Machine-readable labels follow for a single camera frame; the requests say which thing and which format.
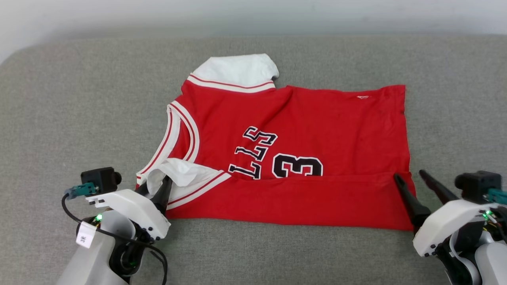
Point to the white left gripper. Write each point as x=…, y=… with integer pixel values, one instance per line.
x=130, y=204

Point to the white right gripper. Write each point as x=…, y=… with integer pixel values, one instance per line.
x=447, y=225

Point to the red and white basketball jersey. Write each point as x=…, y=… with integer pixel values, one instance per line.
x=336, y=130

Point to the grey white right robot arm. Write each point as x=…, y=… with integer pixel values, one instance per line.
x=491, y=263

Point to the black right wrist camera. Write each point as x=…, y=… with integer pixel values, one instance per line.
x=477, y=186

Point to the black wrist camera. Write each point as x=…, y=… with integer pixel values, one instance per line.
x=477, y=186
x=101, y=179

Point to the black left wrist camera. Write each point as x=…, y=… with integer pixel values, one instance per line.
x=101, y=179

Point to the teal right camera connector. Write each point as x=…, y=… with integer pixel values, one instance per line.
x=498, y=196

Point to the teal camera connector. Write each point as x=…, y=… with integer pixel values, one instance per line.
x=81, y=190
x=498, y=196

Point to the teal left camera connector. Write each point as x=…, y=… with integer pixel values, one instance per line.
x=81, y=190

